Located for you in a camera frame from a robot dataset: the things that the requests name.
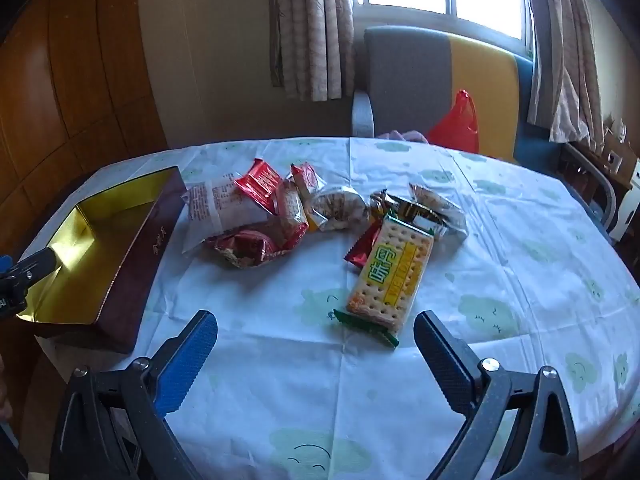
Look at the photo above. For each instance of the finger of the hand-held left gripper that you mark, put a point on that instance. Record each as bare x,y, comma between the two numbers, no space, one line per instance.
5,263
32,265

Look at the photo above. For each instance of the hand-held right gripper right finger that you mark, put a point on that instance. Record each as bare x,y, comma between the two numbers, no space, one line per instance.
442,355

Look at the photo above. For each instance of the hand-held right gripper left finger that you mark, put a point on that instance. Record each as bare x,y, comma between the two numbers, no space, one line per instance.
187,360

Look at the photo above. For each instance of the green and yellow cracker packet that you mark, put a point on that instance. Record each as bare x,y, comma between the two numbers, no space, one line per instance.
390,270

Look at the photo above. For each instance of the maroon box with gold interior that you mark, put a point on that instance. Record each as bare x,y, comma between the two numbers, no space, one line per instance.
135,270

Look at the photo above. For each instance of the red round pastry packet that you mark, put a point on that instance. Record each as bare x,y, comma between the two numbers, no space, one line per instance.
245,247

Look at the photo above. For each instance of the dark red snack packet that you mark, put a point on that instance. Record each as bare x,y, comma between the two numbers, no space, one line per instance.
361,252

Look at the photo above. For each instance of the white nut print snack packet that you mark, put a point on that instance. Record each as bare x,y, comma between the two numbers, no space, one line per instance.
445,210

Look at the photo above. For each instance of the gold and black snack packet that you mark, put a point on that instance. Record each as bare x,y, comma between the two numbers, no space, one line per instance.
400,207

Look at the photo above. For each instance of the white translucent snack packet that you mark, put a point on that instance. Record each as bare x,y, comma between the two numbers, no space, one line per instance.
215,205

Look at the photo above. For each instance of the red and white cracker packet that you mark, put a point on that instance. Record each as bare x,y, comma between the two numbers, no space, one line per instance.
290,210

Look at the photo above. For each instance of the clear cake packet yellow label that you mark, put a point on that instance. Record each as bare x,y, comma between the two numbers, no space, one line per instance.
335,205

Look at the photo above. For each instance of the red foil snack packet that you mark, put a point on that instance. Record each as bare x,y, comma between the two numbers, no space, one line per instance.
260,180

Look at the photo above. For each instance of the small red snack packet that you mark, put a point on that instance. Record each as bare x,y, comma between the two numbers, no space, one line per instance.
306,180

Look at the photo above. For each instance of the cloud print tablecloth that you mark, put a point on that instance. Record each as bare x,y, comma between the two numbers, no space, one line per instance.
300,385

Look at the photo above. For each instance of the wooden wardrobe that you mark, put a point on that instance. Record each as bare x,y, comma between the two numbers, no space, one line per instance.
75,85

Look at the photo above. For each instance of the pink cloth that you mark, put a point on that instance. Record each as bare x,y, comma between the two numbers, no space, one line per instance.
405,135

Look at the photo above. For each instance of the red plastic bag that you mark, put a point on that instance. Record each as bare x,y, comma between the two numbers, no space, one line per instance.
455,125

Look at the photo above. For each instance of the brown cardboard box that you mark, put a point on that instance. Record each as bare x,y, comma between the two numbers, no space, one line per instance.
620,155

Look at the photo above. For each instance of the grey yellow blue armchair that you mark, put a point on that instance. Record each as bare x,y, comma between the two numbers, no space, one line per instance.
405,75

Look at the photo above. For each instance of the beige patterned curtain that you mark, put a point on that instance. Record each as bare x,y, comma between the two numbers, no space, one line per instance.
565,60
310,35

